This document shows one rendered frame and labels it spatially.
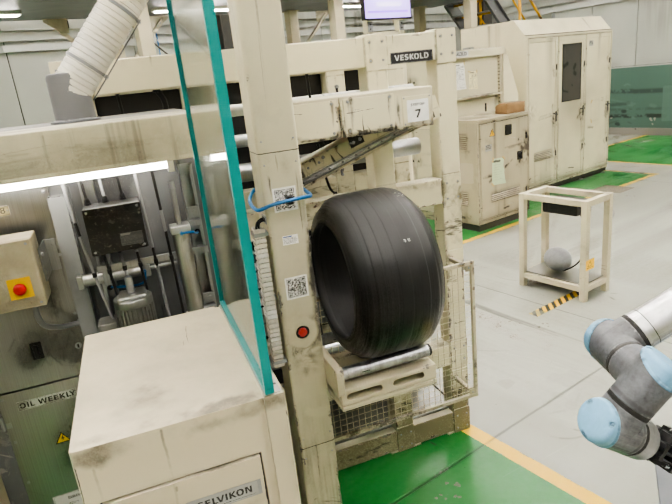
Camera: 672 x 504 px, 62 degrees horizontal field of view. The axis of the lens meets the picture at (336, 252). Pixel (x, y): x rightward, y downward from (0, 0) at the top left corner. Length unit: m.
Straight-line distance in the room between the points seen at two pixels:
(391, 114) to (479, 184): 4.38
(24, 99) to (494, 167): 7.48
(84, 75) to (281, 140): 0.63
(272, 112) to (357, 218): 0.41
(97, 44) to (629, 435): 1.72
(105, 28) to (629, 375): 1.66
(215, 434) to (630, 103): 13.18
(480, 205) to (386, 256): 4.84
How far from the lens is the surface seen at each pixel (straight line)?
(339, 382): 1.86
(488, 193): 6.57
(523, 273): 4.97
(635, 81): 13.82
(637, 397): 1.25
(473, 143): 6.39
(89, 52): 1.93
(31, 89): 10.62
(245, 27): 1.69
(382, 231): 1.73
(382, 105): 2.10
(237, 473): 1.21
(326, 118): 2.02
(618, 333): 1.35
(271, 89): 1.70
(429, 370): 2.02
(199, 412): 1.14
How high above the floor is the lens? 1.85
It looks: 17 degrees down
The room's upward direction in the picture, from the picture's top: 6 degrees counter-clockwise
